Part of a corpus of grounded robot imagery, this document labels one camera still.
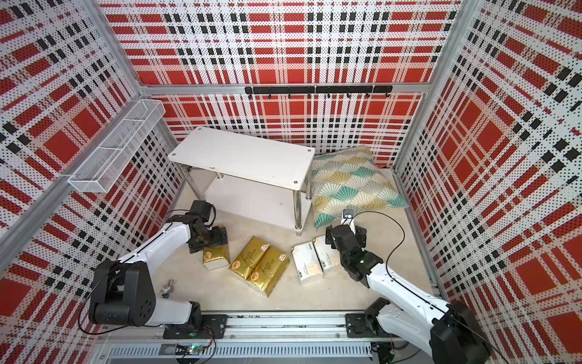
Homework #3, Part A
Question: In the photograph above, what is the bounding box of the gold tissue pack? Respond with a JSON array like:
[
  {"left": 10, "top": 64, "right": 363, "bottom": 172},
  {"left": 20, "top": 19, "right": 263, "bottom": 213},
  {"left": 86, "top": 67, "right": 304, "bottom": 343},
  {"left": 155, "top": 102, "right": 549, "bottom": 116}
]
[
  {"left": 229, "top": 237, "right": 271, "bottom": 280},
  {"left": 202, "top": 226, "right": 230, "bottom": 271},
  {"left": 247, "top": 247, "right": 290, "bottom": 297}
]

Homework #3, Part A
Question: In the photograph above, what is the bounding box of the white tissue pack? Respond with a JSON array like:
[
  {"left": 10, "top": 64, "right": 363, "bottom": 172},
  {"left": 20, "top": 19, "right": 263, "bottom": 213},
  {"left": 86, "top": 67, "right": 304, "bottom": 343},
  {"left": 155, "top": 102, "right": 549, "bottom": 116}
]
[
  {"left": 312, "top": 235, "right": 341, "bottom": 275},
  {"left": 292, "top": 241, "right": 324, "bottom": 285}
]

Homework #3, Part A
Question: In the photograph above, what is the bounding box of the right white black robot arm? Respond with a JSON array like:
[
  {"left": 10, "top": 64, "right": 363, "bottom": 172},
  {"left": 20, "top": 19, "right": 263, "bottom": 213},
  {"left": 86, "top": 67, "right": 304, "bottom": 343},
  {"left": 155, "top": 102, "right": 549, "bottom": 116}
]
[{"left": 325, "top": 224, "right": 493, "bottom": 363}]

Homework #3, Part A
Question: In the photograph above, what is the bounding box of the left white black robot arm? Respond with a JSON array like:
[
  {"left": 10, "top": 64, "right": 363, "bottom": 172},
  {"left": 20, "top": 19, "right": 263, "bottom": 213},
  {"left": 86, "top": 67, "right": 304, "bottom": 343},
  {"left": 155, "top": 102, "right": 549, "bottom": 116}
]
[{"left": 88, "top": 215, "right": 227, "bottom": 332}]

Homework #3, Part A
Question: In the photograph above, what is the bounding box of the white two-tier shelf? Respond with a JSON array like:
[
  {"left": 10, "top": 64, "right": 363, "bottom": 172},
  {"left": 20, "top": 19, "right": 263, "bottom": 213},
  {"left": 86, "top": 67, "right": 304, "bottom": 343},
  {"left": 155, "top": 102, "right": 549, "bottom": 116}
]
[{"left": 168, "top": 127, "right": 315, "bottom": 234}]

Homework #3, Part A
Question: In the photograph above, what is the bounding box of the green gold patterned cushion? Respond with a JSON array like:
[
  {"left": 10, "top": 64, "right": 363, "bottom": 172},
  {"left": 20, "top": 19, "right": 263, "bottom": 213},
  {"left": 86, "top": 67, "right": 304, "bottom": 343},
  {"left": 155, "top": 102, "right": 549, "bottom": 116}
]
[{"left": 310, "top": 147, "right": 409, "bottom": 229}]

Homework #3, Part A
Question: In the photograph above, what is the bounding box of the green circuit board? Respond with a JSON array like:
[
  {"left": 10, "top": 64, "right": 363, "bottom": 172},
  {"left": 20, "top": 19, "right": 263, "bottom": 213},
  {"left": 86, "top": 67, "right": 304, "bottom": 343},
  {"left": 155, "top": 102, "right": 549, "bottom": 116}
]
[{"left": 175, "top": 344, "right": 208, "bottom": 357}]

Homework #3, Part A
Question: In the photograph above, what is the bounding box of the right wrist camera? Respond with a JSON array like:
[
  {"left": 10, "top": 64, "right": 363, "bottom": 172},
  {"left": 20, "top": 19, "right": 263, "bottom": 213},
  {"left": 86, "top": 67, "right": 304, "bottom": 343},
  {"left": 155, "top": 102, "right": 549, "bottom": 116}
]
[{"left": 341, "top": 209, "right": 355, "bottom": 225}]

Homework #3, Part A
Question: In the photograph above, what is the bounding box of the green figure keychain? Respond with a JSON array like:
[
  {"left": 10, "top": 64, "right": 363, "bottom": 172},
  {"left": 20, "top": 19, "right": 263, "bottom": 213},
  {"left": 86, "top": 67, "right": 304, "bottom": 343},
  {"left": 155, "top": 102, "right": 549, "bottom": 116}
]
[{"left": 161, "top": 279, "right": 174, "bottom": 299}]

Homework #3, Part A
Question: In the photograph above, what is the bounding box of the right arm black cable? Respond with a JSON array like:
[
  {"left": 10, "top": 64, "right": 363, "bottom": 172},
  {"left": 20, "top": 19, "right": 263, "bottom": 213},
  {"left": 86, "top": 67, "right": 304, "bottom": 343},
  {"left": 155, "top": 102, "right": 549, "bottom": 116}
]
[{"left": 352, "top": 209, "right": 512, "bottom": 364}]

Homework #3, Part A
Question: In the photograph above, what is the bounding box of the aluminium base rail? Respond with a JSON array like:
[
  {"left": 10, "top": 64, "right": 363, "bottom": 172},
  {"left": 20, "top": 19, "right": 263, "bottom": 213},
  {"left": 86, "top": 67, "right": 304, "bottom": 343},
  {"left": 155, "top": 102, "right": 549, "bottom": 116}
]
[{"left": 90, "top": 310, "right": 410, "bottom": 364}]

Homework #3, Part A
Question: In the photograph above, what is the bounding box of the white wire mesh basket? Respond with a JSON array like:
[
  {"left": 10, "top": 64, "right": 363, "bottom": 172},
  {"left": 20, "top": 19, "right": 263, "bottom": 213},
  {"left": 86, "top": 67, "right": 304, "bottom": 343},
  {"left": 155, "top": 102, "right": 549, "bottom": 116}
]
[{"left": 68, "top": 99, "right": 165, "bottom": 194}]

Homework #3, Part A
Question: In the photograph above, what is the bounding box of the black wall hook rail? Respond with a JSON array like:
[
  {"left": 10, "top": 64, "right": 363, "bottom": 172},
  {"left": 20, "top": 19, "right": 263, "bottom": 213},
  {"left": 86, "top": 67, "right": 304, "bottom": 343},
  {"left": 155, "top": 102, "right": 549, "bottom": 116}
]
[{"left": 245, "top": 85, "right": 393, "bottom": 97}]

